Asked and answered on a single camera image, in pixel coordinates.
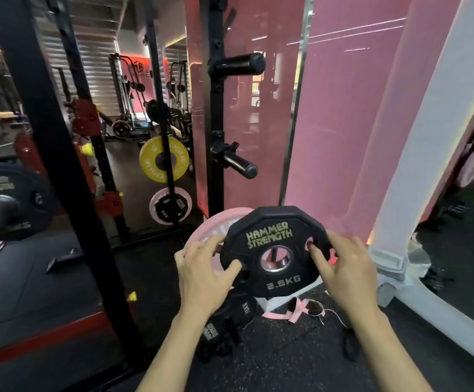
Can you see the person's left hand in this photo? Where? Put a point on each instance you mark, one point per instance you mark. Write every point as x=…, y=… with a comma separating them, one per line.
x=200, y=281

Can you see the person's right hand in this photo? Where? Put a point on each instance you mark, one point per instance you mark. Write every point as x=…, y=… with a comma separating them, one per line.
x=351, y=277

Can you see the person's left thumb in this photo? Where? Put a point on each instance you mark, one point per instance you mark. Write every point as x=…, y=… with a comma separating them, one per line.
x=231, y=273

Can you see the person's right thumb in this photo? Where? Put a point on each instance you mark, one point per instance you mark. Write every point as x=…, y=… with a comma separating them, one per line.
x=316, y=257

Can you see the small black weight plate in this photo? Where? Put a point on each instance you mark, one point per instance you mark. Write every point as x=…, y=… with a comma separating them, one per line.
x=276, y=236

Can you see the person's left forearm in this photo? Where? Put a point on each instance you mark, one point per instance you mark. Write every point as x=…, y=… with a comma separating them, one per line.
x=171, y=355

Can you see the person's right forearm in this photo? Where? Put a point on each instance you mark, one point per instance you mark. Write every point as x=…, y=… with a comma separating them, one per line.
x=384, y=355

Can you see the black weight plates on floor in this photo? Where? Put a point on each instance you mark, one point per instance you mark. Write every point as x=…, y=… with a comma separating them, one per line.
x=229, y=318

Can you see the pink and black weight plate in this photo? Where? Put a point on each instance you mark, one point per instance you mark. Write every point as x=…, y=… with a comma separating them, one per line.
x=157, y=206

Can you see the black storage peg with collar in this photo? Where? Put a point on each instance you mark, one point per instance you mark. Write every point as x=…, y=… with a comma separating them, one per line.
x=237, y=161

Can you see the yellow weight plate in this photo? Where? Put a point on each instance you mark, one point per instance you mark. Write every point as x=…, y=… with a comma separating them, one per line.
x=179, y=153

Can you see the black perforated rack upright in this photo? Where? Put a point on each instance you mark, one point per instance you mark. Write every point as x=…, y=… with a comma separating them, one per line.
x=98, y=159

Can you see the black upright with storage pegs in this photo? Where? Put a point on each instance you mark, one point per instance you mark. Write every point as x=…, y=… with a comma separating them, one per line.
x=211, y=97

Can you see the black and red lifting platform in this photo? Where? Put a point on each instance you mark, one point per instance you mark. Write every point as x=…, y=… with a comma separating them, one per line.
x=36, y=306

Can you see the black gym machine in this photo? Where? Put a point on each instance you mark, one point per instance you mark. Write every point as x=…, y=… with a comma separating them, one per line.
x=124, y=97

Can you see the long black storage peg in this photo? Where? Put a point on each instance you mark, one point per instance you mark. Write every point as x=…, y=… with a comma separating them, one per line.
x=241, y=64

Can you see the thick black rack upright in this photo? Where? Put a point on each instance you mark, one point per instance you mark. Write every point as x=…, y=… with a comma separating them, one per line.
x=57, y=159

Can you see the thin black perforated upright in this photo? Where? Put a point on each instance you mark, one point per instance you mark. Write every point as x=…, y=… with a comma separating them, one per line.
x=159, y=77

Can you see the red rack hook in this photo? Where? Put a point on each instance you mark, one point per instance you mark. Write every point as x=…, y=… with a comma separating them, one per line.
x=85, y=117

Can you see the large black barbell plate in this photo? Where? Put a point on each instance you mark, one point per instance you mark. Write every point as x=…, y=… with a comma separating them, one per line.
x=20, y=191

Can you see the red rack safety bracket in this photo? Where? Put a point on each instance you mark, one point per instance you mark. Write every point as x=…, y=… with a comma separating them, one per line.
x=110, y=204

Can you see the white machine frame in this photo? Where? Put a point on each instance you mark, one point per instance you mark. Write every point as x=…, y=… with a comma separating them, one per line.
x=421, y=138

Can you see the black metal floor bracket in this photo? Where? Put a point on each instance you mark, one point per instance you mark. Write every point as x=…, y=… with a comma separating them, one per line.
x=63, y=259

